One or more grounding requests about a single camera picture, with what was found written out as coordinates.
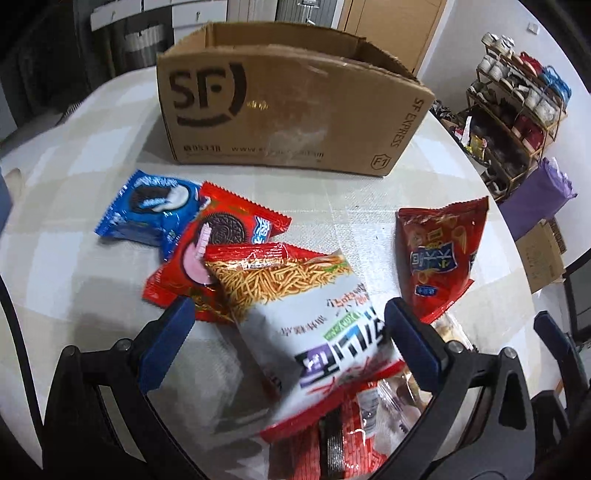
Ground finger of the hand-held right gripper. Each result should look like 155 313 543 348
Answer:
533 311 581 393

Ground brown cardboard box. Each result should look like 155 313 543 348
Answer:
156 21 436 178

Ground rows of shoes on rack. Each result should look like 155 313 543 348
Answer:
468 33 572 195

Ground white red noodle snack packet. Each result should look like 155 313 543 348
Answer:
203 242 407 444

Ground small cardboard carton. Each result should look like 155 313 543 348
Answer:
515 219 566 294

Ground blue cookie packet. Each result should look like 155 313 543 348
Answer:
95 170 208 259

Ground clear pastry packet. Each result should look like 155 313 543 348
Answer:
379 314 476 416

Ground red brick-pattern cookie packet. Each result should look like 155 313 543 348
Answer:
268 378 393 480

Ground woven laundry basket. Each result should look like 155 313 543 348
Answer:
124 23 167 68

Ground white drawer cabinet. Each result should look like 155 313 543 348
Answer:
171 0 229 31

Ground white desk with drawers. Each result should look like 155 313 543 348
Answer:
90 0 174 31

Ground wooden door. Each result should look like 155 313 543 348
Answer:
337 0 448 77

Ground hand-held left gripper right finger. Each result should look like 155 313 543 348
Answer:
369 296 550 480

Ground metal shoe rack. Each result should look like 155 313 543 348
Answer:
465 32 573 199

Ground pile of shoes on floor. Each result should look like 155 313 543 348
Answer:
429 99 462 130

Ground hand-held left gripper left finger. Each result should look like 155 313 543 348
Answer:
44 296 218 480

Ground silver suitcase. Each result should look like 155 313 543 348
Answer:
281 0 345 24

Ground red ring snack packet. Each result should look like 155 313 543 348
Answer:
397 196 490 324

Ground beige suitcase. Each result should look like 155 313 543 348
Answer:
231 0 282 24

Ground dark grey fridge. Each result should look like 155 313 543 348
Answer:
14 0 116 93

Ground white trash bin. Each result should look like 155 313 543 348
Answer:
455 115 490 162

